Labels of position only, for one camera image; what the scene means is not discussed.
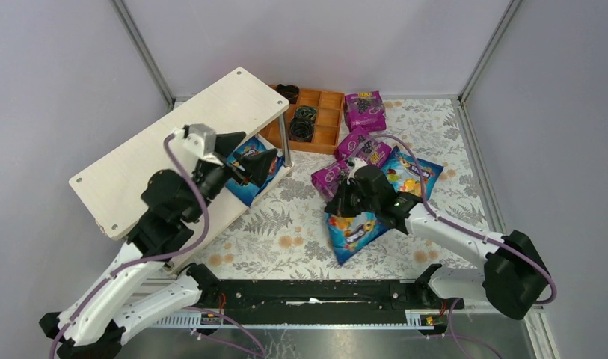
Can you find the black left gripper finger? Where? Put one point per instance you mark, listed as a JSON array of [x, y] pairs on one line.
[[226, 143], [256, 166]]

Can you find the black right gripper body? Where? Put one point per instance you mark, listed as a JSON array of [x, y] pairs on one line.
[[345, 199]]

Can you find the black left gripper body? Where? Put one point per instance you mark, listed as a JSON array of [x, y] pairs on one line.
[[228, 165]]

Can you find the blue candy bag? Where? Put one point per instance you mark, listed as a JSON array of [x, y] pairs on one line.
[[246, 193], [349, 235], [402, 173]]

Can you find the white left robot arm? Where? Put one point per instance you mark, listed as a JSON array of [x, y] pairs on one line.
[[176, 221]]

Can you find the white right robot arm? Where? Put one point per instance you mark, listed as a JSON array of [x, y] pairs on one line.
[[508, 271]]

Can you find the purple candy bag near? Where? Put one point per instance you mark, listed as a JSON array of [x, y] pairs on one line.
[[326, 180]]

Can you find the purple candy bag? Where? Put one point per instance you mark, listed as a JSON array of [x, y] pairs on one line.
[[365, 110], [372, 151], [326, 180]]

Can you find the purple candy bag middle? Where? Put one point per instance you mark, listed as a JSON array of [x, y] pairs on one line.
[[372, 151]]

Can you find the purple candy bag far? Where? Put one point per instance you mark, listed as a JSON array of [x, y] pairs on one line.
[[365, 110]]

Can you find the black coiled item bottom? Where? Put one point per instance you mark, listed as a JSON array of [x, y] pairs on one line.
[[301, 130]]

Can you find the black coiled item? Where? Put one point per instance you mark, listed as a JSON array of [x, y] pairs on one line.
[[301, 130], [290, 92], [306, 112]]

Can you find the black coiled item middle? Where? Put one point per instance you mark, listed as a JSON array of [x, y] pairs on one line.
[[306, 112]]

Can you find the black coiled item top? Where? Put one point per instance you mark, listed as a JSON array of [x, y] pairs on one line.
[[290, 92]]

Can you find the orange wooden compartment tray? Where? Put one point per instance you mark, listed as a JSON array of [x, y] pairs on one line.
[[330, 106]]

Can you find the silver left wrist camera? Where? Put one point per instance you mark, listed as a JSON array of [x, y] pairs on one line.
[[199, 139]]

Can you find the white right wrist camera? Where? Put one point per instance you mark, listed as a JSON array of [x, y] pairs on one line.
[[355, 164]]

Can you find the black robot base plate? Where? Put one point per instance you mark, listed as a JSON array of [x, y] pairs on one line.
[[278, 298]]

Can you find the slotted cable duct rail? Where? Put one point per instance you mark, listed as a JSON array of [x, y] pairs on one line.
[[384, 320]]

